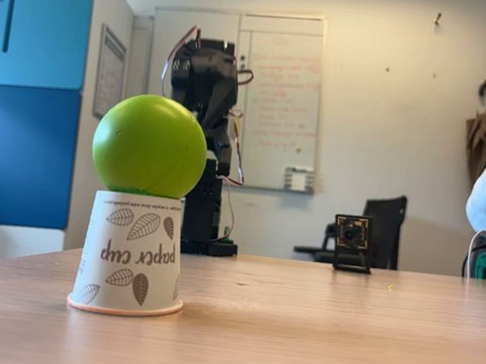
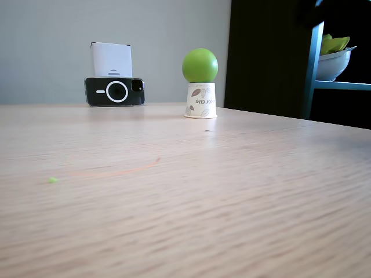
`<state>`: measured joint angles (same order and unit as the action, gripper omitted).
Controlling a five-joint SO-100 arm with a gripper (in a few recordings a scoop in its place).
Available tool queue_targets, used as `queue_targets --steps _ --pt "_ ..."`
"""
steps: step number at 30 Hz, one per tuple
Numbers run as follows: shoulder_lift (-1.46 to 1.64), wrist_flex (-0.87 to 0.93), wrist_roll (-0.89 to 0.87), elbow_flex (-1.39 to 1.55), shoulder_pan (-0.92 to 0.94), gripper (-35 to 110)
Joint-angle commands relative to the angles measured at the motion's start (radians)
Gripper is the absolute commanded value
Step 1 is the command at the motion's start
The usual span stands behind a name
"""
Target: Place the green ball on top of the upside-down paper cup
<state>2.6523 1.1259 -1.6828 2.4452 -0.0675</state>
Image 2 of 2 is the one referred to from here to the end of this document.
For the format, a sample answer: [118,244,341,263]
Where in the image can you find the green ball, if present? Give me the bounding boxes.
[181,47,219,84]

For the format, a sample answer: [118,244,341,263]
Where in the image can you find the white leaf-print paper cup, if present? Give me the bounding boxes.
[183,82,218,119]

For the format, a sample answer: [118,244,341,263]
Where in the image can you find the white cardboard box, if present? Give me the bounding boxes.
[89,42,133,79]

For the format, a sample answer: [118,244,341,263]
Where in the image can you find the white bowl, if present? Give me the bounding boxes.
[315,46,358,82]

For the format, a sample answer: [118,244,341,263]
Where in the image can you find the green leaves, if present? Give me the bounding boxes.
[319,34,351,56]

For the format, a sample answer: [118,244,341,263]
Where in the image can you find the black smartphone with white ring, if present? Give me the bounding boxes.
[84,76,146,107]

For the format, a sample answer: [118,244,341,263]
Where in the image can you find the dark shelf with blue frame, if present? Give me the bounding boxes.
[223,0,371,130]

